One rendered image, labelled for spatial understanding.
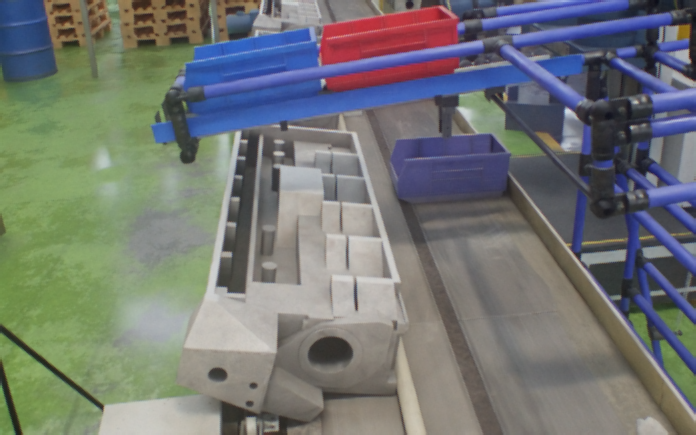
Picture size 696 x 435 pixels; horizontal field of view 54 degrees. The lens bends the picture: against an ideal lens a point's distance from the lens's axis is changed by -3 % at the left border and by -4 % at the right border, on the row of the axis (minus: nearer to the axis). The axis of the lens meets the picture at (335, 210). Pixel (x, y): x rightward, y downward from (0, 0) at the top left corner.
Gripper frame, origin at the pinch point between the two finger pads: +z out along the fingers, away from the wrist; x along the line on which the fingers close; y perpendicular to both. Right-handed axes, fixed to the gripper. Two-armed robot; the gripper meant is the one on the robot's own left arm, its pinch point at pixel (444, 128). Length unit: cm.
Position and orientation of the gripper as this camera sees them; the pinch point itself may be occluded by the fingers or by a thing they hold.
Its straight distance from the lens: 204.3
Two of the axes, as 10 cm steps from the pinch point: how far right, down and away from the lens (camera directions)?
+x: 0.7, 4.2, -9.0
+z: 0.5, 9.0, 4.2
